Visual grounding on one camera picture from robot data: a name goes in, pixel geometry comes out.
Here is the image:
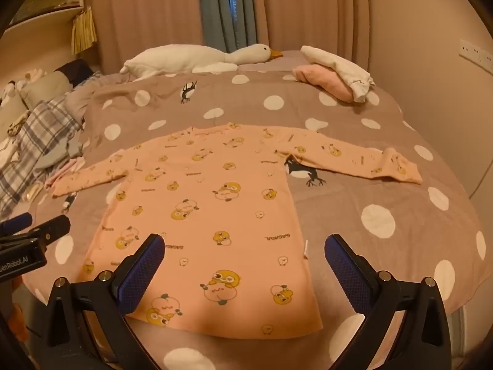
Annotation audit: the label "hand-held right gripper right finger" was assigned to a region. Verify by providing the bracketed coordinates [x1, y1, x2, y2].
[324, 233, 452, 370]

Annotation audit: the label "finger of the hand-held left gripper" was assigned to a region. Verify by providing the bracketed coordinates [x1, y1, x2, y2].
[0, 211, 34, 236]
[0, 215, 72, 245]

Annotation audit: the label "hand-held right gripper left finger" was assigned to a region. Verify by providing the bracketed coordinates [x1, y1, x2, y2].
[46, 233, 166, 370]

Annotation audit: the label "pink cartoon print shirt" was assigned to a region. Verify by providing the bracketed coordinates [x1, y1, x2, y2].
[52, 122, 423, 340]

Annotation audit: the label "light pink cloth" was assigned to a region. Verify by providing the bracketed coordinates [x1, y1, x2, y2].
[44, 157, 84, 189]

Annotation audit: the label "brown polka dot blanket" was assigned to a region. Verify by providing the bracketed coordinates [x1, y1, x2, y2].
[21, 48, 489, 370]

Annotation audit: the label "orange object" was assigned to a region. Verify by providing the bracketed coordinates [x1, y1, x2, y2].
[11, 304, 31, 343]

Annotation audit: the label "plaid cloth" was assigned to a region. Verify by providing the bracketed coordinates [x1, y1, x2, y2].
[0, 98, 84, 216]

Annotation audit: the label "beige pillow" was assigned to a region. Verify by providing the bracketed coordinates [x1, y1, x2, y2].
[18, 71, 73, 105]

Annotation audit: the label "dark pillow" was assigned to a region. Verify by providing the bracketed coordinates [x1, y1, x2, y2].
[54, 59, 103, 86]

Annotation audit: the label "cream bedside shelf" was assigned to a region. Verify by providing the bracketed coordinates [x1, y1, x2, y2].
[0, 0, 86, 60]

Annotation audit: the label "yellow tassel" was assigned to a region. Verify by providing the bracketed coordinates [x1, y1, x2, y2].
[71, 6, 98, 55]

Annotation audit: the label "pink folded cloth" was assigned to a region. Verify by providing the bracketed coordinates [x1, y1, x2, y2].
[293, 64, 356, 104]

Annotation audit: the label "white folded cloth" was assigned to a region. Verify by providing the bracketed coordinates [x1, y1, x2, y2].
[300, 45, 376, 103]

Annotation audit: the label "pink curtain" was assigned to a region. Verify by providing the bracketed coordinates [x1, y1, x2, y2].
[83, 0, 206, 75]
[250, 0, 377, 54]

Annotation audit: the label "blue curtain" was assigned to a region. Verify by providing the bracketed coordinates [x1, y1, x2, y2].
[197, 0, 258, 55]

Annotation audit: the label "white wall socket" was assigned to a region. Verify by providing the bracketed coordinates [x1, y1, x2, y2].
[458, 39, 493, 66]

